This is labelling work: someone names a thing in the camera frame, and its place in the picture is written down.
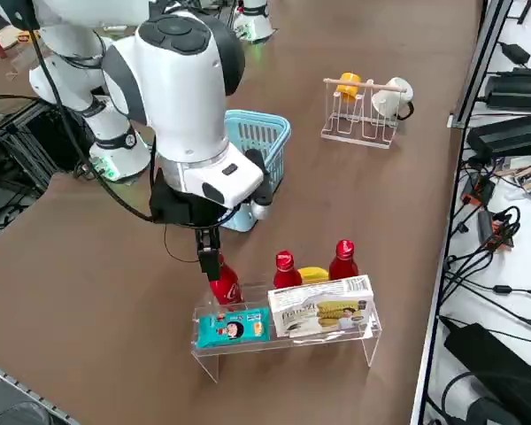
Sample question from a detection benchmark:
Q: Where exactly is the yellow cup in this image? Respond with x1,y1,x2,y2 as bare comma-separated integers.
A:
335,72,362,104

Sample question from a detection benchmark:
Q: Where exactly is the yellow starfruit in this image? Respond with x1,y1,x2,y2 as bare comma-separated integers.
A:
298,266,331,285

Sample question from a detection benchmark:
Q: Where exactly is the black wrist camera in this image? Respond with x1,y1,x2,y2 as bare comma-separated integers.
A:
243,149,276,221

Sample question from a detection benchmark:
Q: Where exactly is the red cola bottle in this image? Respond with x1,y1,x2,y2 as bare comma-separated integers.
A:
273,250,303,289
209,254,243,306
328,239,359,281

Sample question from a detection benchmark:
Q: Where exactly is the black metal frame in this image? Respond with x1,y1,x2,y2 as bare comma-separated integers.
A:
0,95,94,198

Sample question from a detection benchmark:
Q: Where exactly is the teal snack packet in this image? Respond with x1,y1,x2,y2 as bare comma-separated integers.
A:
196,307,271,349

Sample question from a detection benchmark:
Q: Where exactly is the clear acrylic rack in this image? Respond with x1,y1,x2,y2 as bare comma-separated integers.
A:
189,274,383,384

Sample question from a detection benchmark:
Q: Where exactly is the grey metal rail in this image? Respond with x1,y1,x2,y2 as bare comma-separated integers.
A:
0,357,81,425

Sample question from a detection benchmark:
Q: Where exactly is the small clear acrylic stand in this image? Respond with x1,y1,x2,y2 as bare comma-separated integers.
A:
4,46,43,80

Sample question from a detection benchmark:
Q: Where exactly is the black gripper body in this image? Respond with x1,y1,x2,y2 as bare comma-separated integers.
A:
148,170,231,230

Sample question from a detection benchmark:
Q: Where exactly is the aluminium edge rail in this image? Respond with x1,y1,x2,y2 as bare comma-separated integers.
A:
447,0,514,130

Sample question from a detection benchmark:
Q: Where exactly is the big black power adapter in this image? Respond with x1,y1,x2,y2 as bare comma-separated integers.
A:
442,321,531,399

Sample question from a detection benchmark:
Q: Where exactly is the white biscuit box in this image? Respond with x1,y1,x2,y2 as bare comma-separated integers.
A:
267,274,376,340

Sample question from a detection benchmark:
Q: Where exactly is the small black power adapter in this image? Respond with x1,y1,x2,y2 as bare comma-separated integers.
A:
498,42,531,66

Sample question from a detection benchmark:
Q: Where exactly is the large black power brick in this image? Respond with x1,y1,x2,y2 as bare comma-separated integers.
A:
466,112,531,163

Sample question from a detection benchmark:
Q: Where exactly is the brown cardboard piece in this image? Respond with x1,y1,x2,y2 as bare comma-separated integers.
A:
0,21,21,52

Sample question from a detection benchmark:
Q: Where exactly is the light blue plastic basket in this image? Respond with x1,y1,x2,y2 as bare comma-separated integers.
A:
220,109,292,233

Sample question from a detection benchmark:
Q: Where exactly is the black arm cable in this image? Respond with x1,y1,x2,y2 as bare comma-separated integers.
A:
26,24,238,263

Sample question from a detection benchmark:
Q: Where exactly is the white cup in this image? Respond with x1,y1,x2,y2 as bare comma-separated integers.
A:
371,77,415,120

